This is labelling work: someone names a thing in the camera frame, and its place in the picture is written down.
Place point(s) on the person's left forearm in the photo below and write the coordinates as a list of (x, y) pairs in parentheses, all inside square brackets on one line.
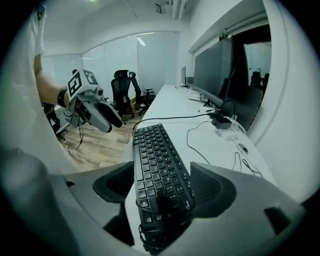
[(46, 87)]

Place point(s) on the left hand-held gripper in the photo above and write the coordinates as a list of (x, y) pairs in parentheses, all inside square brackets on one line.
[(76, 86)]

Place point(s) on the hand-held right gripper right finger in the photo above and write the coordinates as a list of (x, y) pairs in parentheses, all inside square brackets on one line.
[(250, 212)]

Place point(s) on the white adapter box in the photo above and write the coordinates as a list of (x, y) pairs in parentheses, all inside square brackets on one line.
[(228, 133)]

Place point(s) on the small thin monitor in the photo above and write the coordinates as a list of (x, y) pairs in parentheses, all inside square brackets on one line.
[(183, 76)]

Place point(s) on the person's white shirt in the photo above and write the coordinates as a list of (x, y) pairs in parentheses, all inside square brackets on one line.
[(25, 50)]

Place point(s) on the black office chair with armrests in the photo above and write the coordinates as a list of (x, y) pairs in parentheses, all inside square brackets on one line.
[(145, 97)]

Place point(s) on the black keyboard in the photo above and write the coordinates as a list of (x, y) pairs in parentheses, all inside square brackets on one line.
[(160, 170)]

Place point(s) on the black mesh office chair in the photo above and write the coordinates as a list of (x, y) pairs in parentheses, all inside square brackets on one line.
[(121, 92)]

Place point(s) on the black adapter hub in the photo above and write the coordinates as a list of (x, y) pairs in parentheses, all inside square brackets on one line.
[(220, 120)]

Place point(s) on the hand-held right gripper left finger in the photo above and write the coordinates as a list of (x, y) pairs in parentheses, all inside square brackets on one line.
[(82, 186)]

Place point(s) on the black chair base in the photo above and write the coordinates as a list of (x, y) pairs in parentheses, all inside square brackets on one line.
[(56, 125)]

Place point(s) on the large dark monitor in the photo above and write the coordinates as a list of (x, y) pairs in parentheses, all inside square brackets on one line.
[(212, 67)]

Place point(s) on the black wristband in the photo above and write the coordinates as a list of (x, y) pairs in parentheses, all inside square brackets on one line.
[(61, 97)]

